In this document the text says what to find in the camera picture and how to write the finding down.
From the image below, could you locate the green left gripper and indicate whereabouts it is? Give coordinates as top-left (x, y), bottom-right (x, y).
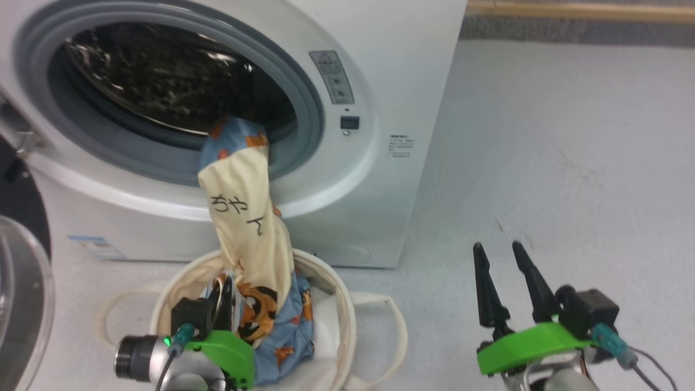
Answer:
top-left (186, 275), bottom-right (256, 391)

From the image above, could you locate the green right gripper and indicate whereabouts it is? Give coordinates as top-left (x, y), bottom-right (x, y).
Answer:
top-left (472, 241), bottom-right (596, 376)

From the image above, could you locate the blue cream cartoon print garment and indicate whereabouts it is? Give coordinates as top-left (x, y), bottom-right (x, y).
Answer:
top-left (197, 114), bottom-right (317, 387)

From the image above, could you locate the black round glass washer door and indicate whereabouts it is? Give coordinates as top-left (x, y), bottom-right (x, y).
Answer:
top-left (0, 133), bottom-right (56, 391)

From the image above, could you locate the cream canvas laundry basket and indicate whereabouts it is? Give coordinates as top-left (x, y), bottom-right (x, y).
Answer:
top-left (97, 248), bottom-right (409, 391)

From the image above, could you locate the white front-load washing machine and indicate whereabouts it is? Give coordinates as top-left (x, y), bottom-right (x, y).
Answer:
top-left (0, 0), bottom-right (468, 270)

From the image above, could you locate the blue white energy label sticker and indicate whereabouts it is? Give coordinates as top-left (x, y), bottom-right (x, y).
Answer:
top-left (67, 235), bottom-right (129, 261)

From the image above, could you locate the grey warning sticker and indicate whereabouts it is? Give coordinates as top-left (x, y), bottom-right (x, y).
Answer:
top-left (309, 51), bottom-right (355, 105)

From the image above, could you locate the wooden floor trim strip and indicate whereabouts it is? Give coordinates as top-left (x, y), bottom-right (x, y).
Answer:
top-left (466, 0), bottom-right (695, 24)

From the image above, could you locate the teal left cable connector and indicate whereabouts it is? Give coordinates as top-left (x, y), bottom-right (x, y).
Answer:
top-left (170, 323), bottom-right (197, 349)

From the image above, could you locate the teal cable connector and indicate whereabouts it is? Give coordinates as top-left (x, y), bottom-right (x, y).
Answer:
top-left (591, 323), bottom-right (639, 370)
top-left (170, 323), bottom-right (197, 349)

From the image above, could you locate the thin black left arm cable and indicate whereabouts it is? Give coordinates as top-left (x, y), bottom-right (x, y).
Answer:
top-left (155, 346), bottom-right (180, 391)

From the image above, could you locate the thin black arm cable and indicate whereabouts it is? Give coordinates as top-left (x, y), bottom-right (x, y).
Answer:
top-left (629, 348), bottom-right (679, 391)
top-left (155, 346), bottom-right (180, 391)

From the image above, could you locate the teal right cable connector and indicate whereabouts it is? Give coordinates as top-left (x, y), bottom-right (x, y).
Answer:
top-left (591, 323), bottom-right (639, 370)

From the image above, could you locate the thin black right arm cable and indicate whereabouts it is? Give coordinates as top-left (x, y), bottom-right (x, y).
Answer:
top-left (629, 348), bottom-right (679, 391)

